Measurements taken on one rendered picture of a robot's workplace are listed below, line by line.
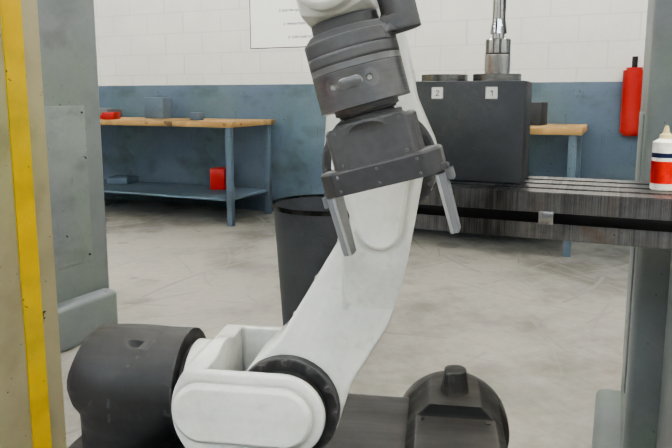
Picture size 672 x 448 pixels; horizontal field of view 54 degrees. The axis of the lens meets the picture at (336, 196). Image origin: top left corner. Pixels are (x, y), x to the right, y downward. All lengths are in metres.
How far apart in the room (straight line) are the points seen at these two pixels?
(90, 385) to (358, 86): 0.60
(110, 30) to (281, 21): 1.99
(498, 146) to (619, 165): 4.24
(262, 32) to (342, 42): 5.69
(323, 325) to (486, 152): 0.52
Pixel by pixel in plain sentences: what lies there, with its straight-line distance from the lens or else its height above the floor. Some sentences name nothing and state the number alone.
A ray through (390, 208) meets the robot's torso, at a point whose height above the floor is 0.96.
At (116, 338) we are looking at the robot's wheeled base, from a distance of 1.00.
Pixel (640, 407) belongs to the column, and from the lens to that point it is 1.77.
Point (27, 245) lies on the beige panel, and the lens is 1.94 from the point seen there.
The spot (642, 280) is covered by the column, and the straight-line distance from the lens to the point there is 1.67.
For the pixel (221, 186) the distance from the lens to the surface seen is 6.15.
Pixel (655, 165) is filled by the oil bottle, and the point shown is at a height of 0.97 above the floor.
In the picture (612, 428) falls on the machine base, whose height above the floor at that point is 0.20.
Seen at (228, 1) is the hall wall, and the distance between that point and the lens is 6.50.
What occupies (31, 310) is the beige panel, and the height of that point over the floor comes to 0.52.
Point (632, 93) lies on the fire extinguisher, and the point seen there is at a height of 1.11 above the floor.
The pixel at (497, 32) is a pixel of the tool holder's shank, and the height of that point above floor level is 1.21.
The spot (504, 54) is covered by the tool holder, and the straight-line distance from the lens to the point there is 1.28.
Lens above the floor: 1.09
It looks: 9 degrees down
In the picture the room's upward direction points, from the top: straight up
